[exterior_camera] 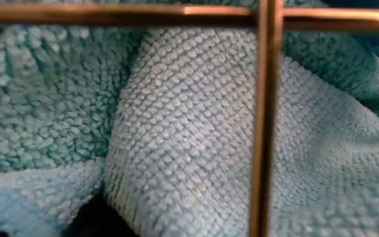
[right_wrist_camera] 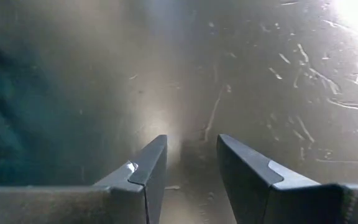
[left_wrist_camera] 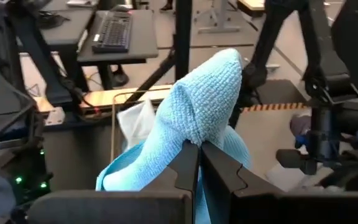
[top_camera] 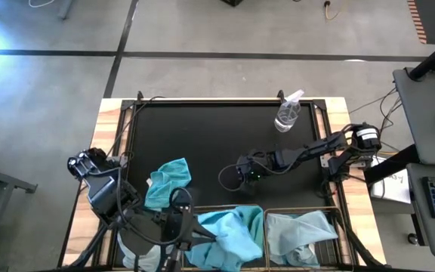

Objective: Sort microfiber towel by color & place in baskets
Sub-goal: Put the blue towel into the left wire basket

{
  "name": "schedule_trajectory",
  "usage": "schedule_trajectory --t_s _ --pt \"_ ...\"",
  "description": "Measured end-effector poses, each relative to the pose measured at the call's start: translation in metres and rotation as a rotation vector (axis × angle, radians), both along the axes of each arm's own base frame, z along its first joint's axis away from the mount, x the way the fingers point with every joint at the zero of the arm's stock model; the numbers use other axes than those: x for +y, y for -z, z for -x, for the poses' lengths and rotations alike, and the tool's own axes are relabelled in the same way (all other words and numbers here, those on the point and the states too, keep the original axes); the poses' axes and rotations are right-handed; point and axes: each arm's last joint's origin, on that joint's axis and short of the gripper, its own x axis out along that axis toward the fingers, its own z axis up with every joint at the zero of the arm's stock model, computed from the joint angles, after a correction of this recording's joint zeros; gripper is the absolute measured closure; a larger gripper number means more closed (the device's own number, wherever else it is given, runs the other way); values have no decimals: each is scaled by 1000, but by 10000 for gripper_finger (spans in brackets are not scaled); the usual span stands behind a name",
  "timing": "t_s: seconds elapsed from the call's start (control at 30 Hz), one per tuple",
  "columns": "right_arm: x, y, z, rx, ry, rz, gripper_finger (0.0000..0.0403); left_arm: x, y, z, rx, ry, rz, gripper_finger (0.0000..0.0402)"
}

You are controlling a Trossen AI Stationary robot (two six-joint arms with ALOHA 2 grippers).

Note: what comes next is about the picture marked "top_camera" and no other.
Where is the grey desk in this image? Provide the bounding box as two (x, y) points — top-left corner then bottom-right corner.
(393, 66), (435, 166)
(406, 162), (435, 259)

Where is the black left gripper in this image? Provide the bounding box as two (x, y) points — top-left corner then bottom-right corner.
(162, 196), (218, 252)

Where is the black round pole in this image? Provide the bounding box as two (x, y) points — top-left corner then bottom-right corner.
(408, 32), (435, 81)

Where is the white paper sheet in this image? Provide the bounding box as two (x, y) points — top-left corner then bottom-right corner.
(368, 156), (412, 205)

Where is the black desk leg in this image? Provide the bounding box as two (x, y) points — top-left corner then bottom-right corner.
(364, 144), (421, 185)

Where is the gold wire basket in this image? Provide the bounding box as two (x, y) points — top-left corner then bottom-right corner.
(264, 206), (349, 270)
(180, 205), (267, 271)

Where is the grey furniture leg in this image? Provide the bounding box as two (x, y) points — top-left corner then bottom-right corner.
(57, 0), (76, 20)

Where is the clear plastic spray bottle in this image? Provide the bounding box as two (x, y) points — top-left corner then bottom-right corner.
(273, 89), (305, 134)

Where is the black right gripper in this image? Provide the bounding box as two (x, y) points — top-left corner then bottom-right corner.
(235, 150), (279, 194)

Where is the pale grey microfiber towel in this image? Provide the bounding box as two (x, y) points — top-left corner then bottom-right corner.
(276, 243), (319, 270)
(118, 230), (175, 272)
(265, 210), (340, 261)

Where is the yellow cable with plug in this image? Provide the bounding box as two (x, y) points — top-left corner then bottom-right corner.
(324, 0), (344, 22)

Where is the black table mat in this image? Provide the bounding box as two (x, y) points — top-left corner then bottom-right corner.
(125, 100), (330, 270)

